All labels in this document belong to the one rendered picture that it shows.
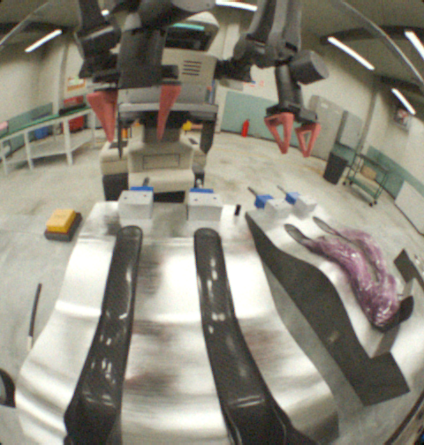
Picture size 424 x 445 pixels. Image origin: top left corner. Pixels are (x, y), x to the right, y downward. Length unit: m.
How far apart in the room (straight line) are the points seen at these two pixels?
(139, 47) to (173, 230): 0.25
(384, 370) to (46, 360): 0.40
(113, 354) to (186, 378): 0.07
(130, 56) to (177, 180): 0.47
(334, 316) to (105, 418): 0.30
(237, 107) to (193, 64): 5.02
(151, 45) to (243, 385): 0.34
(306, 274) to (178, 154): 0.51
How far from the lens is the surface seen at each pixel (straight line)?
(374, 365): 0.34
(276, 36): 0.49
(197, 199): 0.29
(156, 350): 0.18
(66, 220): 0.44
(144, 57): 0.23
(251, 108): 5.65
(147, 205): 0.28
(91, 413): 0.18
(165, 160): 0.63
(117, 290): 0.23
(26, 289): 0.42
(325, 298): 0.31
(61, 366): 0.19
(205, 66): 0.60
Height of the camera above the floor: 1.07
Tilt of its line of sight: 38 degrees down
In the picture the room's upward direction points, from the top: 11 degrees clockwise
